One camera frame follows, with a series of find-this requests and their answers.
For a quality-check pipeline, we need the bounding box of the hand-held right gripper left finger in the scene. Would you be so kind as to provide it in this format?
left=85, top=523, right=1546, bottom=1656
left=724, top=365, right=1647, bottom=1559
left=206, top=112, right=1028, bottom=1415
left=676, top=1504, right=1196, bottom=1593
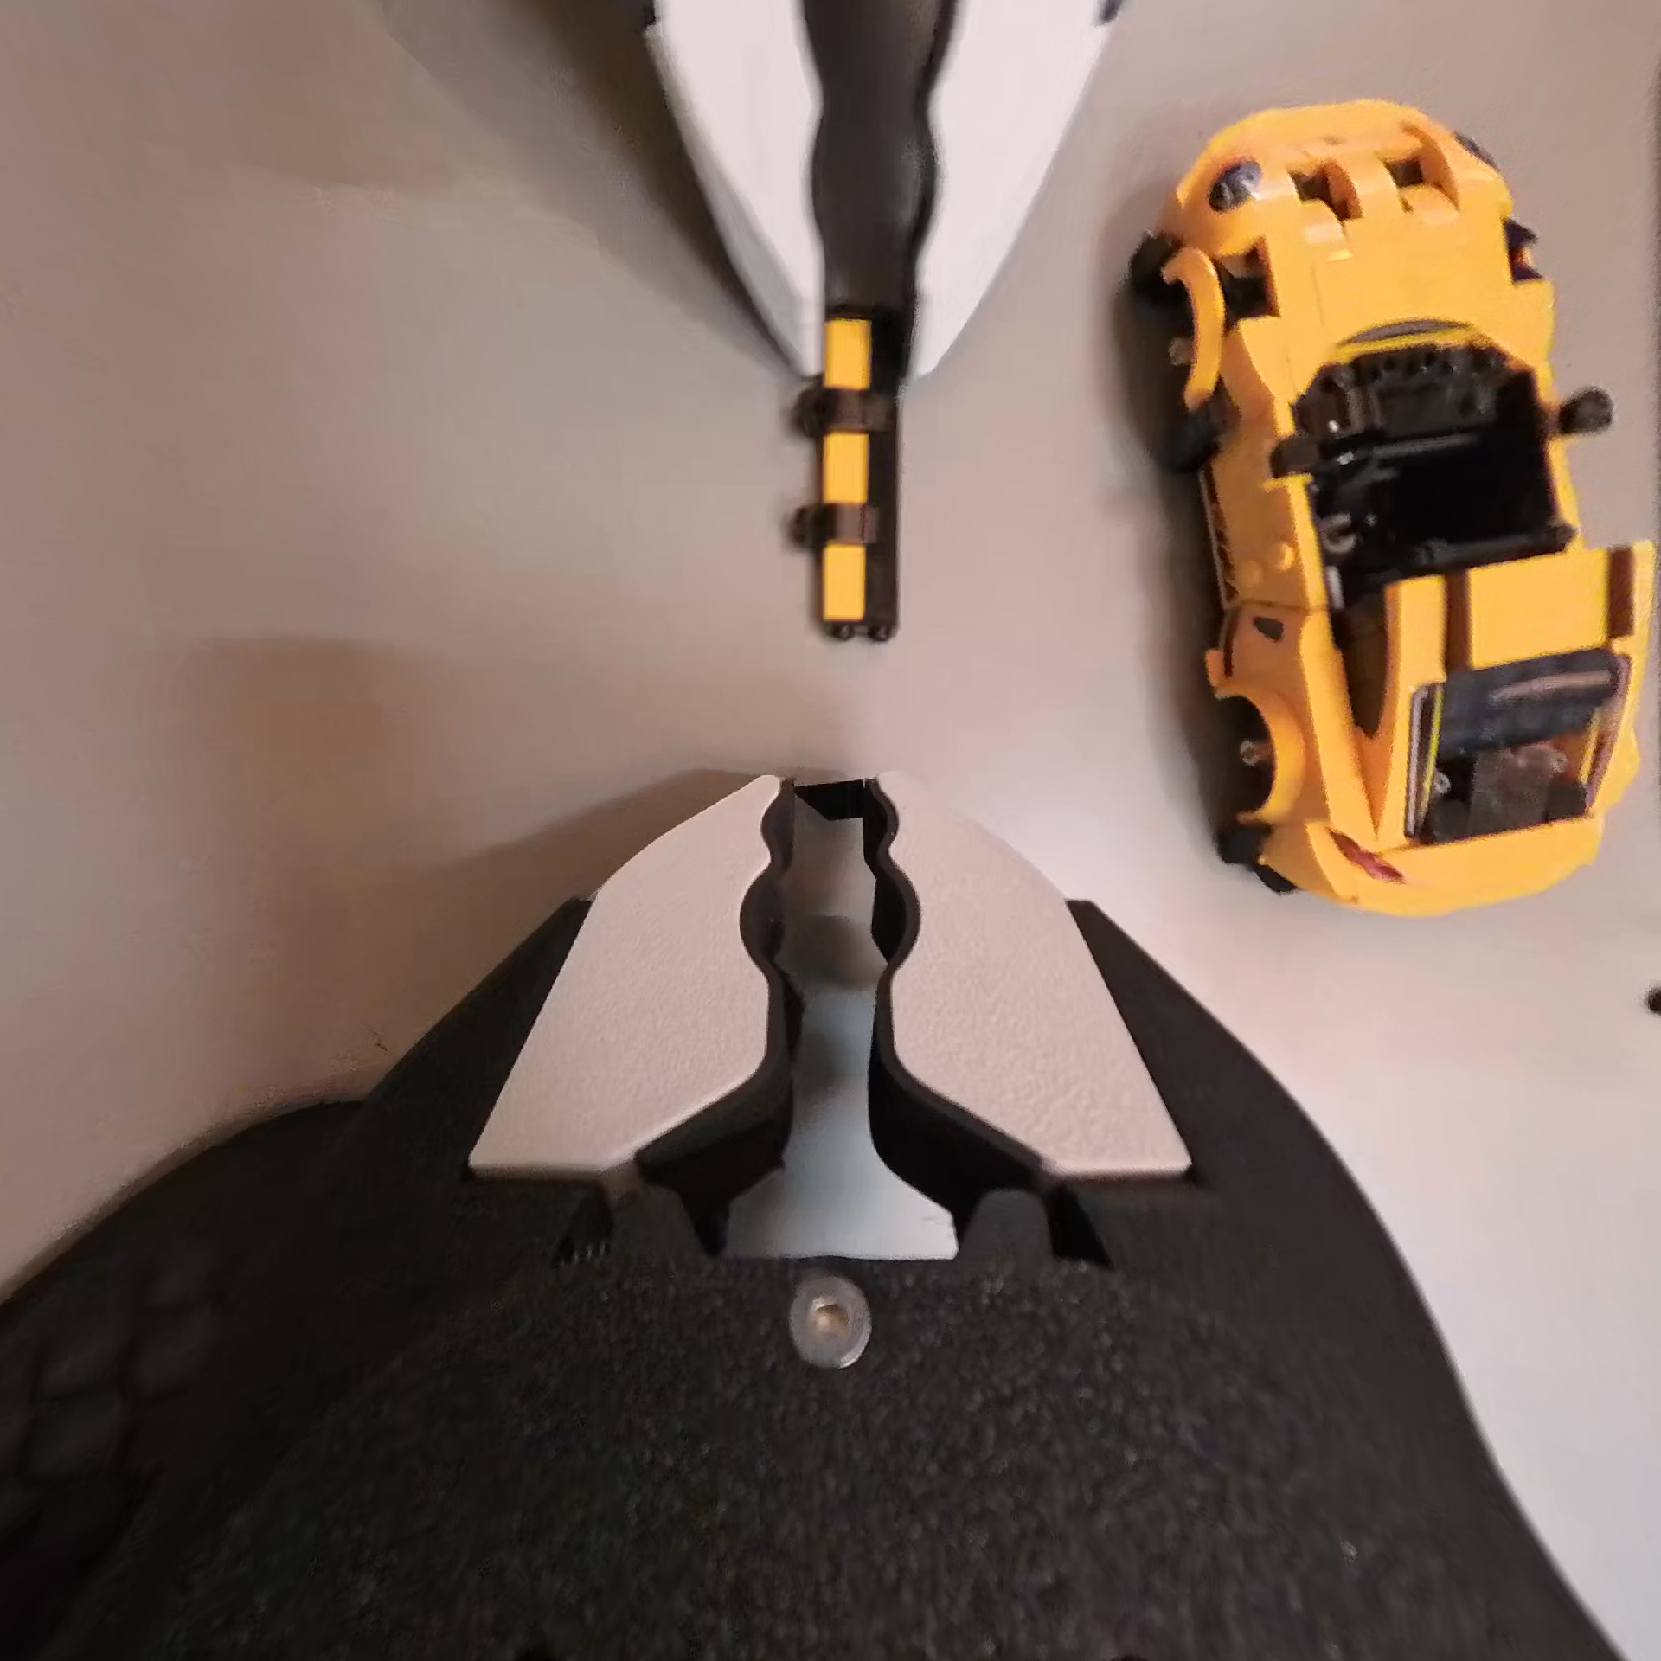
left=467, top=776, right=797, bottom=1259

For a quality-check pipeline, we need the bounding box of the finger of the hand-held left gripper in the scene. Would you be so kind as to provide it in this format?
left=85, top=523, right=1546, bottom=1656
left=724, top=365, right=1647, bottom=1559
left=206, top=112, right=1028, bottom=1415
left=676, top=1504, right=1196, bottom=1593
left=645, top=0, right=880, bottom=379
left=876, top=0, right=1117, bottom=383

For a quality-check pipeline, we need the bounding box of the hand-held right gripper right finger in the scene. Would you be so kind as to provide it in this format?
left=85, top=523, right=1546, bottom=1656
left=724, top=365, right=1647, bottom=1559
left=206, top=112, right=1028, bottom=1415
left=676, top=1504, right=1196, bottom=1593
left=872, top=772, right=1192, bottom=1251

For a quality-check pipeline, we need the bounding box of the black and yellow lego strip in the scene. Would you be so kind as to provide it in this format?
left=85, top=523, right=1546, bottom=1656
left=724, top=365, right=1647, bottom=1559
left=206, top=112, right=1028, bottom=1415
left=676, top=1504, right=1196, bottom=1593
left=789, top=305, right=906, bottom=642

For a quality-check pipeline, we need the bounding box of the yellow lego car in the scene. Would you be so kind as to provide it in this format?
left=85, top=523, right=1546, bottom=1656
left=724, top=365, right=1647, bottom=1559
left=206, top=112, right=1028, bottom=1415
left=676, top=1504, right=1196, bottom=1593
left=1127, top=102, right=1661, bottom=922

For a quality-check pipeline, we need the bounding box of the black mesh chair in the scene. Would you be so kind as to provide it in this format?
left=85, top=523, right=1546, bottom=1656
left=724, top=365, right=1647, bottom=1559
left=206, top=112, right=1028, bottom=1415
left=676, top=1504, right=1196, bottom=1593
left=0, top=1096, right=392, bottom=1661

